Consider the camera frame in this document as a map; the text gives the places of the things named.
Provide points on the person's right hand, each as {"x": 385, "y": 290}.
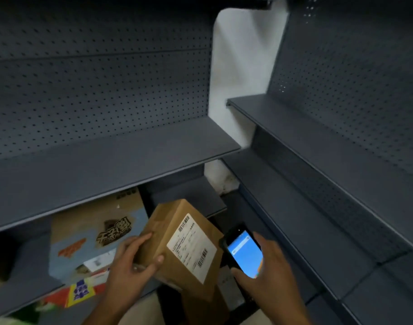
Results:
{"x": 271, "y": 277}

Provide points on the person's left hand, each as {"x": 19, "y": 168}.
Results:
{"x": 127, "y": 267}

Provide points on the person's left thumb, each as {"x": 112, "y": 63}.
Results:
{"x": 150, "y": 263}

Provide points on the person's right thumb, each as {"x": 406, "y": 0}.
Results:
{"x": 243, "y": 274}

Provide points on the black handheld scanner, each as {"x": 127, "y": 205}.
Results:
{"x": 242, "y": 252}

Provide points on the brown cardboard parcel with label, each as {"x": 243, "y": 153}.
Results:
{"x": 184, "y": 248}

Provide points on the person's left forearm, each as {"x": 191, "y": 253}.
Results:
{"x": 101, "y": 309}

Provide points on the person's right forearm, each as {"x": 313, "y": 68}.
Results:
{"x": 284, "y": 314}

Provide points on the brown cardboard box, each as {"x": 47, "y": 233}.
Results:
{"x": 206, "y": 309}

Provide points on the large printed cardboard box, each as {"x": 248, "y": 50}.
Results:
{"x": 91, "y": 233}

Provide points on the grey pegboard shelving unit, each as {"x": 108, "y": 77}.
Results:
{"x": 328, "y": 148}
{"x": 98, "y": 108}

